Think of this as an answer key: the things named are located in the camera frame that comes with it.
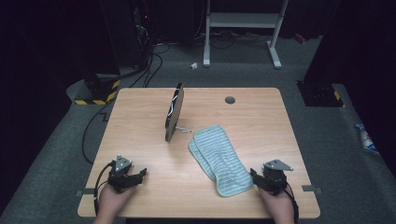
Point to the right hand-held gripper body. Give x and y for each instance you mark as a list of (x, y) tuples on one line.
[(274, 179)]

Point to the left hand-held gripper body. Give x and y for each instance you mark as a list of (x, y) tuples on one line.
[(120, 174)]

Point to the light blue striped cloth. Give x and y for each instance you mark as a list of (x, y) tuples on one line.
[(221, 155)]

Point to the person's right hand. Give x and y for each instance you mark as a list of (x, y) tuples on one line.
[(278, 205)]

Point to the person's left hand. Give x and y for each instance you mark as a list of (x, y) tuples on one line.
[(112, 200)]

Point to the black yellow striped stand base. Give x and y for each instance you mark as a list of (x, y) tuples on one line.
[(109, 97)]

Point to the black stand base yellow corner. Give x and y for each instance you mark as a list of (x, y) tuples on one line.
[(317, 95)]

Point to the blue white packet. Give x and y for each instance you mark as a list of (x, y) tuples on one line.
[(366, 140)]

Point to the small white crumpled scrap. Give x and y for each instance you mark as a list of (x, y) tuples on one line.
[(194, 65)]

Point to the dark equipment rack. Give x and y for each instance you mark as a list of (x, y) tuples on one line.
[(137, 34)]

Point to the small red object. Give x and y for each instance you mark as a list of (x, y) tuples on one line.
[(299, 38)]

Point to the white metal stand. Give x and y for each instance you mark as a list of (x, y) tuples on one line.
[(243, 20)]

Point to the grey table edge bracket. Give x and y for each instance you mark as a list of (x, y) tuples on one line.
[(85, 192), (311, 188)]

